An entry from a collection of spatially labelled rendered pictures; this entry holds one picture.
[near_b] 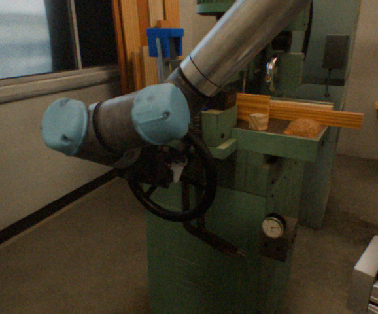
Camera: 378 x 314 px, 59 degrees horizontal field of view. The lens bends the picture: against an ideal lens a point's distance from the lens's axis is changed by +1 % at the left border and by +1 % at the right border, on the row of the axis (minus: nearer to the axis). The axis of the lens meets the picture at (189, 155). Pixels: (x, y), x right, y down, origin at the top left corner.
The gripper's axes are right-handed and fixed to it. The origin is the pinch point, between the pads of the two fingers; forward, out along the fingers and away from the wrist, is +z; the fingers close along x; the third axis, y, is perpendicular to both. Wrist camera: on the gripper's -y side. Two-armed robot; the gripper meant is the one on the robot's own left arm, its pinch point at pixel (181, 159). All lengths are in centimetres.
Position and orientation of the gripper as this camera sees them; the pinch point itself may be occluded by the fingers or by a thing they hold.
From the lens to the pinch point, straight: 75.1
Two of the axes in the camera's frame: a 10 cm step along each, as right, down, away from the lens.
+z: 4.4, 2.1, 8.7
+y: -2.4, 9.6, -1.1
